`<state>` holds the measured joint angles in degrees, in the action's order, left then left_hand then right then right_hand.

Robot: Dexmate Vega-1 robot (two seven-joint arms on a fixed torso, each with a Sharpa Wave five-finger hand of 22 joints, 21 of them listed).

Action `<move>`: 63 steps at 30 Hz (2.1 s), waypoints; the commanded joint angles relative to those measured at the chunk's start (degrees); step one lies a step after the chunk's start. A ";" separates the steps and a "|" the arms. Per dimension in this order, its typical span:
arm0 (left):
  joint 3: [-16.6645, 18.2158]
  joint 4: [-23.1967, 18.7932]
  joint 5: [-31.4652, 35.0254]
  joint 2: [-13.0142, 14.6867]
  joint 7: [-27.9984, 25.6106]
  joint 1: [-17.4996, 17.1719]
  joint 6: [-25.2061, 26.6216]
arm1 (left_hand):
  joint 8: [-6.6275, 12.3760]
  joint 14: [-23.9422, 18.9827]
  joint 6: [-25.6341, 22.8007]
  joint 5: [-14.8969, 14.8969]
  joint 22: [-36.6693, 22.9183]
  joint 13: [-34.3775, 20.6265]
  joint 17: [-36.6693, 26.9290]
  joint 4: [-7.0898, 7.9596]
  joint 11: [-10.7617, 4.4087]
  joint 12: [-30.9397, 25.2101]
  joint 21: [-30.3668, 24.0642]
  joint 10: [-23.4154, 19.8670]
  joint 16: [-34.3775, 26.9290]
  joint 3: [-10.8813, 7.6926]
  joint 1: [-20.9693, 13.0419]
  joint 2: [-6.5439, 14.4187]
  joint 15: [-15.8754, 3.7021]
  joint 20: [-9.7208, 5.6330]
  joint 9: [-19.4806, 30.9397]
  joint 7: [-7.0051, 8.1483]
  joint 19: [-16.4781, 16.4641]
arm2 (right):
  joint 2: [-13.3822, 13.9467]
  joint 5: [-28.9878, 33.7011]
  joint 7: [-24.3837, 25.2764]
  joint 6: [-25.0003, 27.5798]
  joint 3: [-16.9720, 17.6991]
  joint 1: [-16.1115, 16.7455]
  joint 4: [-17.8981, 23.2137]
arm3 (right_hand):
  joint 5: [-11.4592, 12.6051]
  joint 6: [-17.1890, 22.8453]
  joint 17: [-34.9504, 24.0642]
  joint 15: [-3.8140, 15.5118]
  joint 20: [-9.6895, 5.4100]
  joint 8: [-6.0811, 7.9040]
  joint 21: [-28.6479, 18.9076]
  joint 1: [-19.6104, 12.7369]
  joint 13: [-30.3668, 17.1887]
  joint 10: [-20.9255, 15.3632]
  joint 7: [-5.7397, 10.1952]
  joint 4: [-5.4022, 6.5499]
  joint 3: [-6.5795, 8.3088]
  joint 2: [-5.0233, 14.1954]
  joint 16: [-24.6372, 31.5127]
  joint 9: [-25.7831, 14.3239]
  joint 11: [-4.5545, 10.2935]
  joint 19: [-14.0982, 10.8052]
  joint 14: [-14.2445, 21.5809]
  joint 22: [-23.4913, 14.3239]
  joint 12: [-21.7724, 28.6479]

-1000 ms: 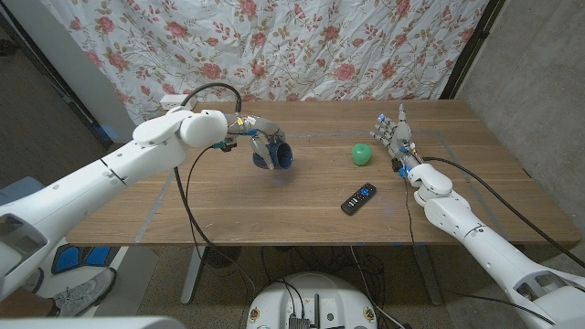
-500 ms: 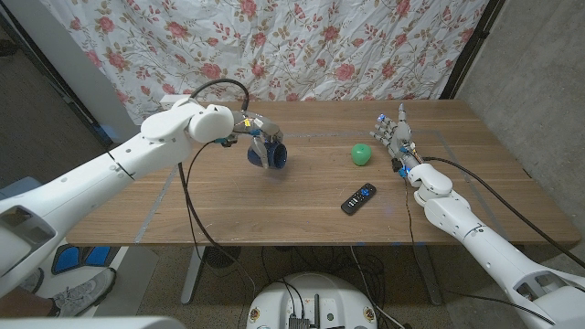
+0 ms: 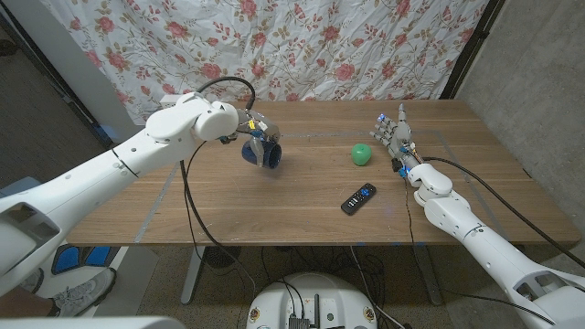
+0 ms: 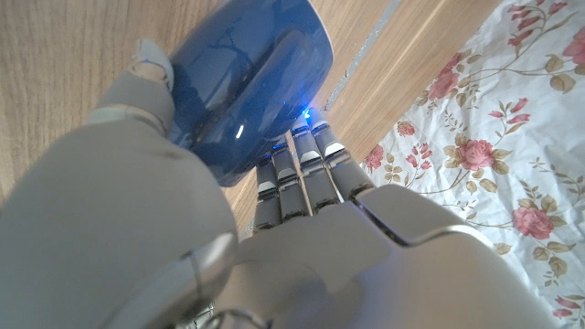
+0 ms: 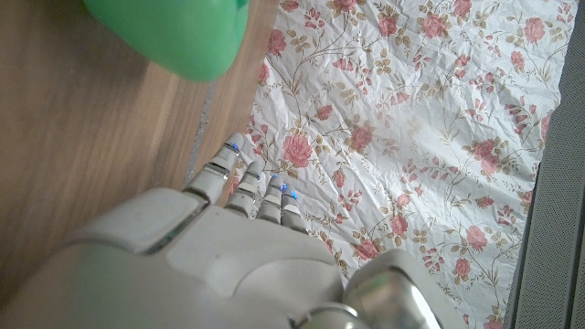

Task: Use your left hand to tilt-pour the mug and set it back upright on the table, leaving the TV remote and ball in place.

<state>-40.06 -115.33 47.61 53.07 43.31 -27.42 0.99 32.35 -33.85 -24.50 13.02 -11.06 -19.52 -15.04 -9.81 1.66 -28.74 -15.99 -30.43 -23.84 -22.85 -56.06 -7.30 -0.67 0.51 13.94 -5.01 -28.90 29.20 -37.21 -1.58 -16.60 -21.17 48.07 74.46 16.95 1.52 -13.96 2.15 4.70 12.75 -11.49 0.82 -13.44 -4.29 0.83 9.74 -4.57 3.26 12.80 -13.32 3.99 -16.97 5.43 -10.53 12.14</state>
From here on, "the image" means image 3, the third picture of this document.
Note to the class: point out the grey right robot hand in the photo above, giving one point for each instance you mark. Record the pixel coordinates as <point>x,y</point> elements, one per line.
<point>401,141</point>

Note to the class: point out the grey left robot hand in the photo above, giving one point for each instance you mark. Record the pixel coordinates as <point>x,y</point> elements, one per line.
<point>262,128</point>

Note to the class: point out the dark blue mug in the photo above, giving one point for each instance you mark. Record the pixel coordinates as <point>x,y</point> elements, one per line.
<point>273,157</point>

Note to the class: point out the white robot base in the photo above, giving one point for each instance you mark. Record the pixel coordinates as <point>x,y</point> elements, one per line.
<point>311,292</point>

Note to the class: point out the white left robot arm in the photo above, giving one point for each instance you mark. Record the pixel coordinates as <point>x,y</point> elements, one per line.
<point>114,173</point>

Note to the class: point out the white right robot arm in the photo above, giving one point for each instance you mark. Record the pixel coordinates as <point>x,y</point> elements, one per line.
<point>493,256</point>

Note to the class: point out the green ball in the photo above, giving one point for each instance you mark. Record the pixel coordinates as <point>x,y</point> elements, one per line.
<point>361,154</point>

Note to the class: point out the black TV remote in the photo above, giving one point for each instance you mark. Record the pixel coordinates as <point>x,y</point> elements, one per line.
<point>358,199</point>

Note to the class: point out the floral backdrop cloth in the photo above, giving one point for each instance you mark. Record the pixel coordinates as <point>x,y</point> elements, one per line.
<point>274,50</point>

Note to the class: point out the white power strip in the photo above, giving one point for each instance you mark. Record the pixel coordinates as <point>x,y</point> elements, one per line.
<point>168,101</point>

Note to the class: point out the black backdrop stand pole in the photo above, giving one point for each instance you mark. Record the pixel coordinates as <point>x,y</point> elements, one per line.
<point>471,48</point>

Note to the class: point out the black round fan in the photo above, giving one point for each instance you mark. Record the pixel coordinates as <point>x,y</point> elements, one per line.
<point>222,256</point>

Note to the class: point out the grey table leg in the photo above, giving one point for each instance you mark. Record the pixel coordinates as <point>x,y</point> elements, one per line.
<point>429,279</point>

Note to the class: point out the white table leg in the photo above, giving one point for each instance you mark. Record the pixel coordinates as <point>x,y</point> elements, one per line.
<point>193,274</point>

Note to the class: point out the black antenna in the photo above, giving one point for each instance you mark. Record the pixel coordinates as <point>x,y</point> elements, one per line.
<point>316,310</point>

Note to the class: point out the white floor mat blue footprints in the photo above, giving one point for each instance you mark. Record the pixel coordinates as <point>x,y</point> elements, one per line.
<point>137,279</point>

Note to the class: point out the grey mini computer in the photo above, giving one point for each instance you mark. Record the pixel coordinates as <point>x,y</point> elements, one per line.
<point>299,323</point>

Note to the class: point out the large grey sneaker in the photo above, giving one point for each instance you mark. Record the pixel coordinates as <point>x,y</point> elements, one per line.
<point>87,292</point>

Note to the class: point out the blue plastic bin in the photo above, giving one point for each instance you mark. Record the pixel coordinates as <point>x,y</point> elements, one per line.
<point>13,185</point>

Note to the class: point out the small grey sneaker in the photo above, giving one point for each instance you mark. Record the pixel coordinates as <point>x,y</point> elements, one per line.
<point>32,281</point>

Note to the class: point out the person leg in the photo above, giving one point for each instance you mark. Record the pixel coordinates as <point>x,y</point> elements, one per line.
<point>23,304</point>

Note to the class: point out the black door frame strip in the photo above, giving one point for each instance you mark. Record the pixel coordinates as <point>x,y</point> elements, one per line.
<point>66,93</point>

